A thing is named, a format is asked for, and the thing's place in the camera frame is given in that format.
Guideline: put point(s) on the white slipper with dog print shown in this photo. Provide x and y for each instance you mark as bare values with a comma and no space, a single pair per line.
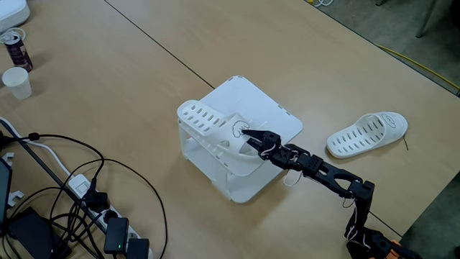
399,129
223,138

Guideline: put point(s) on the white two-tier shoe rack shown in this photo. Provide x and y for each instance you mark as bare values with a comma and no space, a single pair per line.
258,100

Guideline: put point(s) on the thin dark twig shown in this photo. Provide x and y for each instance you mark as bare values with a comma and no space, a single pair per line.
405,143

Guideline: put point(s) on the black power adapter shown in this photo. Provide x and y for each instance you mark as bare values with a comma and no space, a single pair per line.
138,249

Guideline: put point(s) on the black adapter with green light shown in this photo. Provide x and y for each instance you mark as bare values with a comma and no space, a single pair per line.
115,234

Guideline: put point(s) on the black power plug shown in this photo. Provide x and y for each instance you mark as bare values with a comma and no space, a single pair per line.
96,200

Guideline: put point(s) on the white power strip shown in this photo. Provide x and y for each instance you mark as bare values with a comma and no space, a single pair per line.
79,185

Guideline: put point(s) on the grey chair leg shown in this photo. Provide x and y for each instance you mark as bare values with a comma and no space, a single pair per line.
426,19

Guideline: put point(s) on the black flat power brick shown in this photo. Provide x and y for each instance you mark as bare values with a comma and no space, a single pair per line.
32,234

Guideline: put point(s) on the white paper cup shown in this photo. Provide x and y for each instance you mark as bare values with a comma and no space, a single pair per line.
16,84

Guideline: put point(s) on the dark purple drink can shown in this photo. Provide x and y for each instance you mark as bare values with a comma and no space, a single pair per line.
18,54

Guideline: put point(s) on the dark laptop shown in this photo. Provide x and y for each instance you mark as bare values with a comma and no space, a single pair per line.
4,187

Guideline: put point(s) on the white flat device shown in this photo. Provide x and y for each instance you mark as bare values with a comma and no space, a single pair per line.
10,14

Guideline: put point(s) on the white printed plastic bracket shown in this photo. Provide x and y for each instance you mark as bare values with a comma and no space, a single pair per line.
16,196
8,157

